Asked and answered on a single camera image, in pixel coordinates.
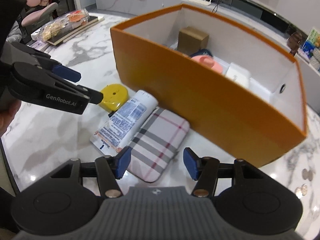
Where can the pink device on table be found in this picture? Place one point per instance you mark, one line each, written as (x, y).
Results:
(38, 45)

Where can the pink office chair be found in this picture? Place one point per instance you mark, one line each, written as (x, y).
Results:
(37, 13)

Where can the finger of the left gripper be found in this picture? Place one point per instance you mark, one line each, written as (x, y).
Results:
(56, 67)

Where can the orange cardboard storage box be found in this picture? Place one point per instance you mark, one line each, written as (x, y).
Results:
(239, 121)

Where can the clear box of pellets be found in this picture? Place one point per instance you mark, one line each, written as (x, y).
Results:
(259, 90)

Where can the dark shampoo bottle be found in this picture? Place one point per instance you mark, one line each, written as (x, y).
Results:
(202, 52)

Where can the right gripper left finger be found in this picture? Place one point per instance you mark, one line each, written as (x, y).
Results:
(110, 169)

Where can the gold cardboard box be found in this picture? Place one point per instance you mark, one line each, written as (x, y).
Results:
(191, 40)

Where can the snack package in plastic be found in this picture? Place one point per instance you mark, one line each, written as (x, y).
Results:
(63, 24)

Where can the pink cup-shaped container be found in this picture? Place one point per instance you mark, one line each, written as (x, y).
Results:
(209, 62)

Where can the white lotion tube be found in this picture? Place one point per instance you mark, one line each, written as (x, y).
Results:
(120, 128)

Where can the white rectangular box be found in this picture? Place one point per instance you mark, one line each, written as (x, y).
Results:
(238, 75)

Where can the black book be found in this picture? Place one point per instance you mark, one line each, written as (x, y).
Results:
(60, 38)

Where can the brown leather camera case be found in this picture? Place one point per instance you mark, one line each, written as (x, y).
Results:
(293, 42)

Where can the silver coin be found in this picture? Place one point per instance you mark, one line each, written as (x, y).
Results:
(305, 174)
(304, 189)
(298, 192)
(310, 175)

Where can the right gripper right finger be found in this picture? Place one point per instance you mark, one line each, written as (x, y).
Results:
(202, 170)

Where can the yellow round tape measure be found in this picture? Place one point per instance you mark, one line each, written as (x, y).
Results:
(114, 96)

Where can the plaid glasses case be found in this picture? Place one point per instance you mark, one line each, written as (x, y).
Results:
(156, 143)

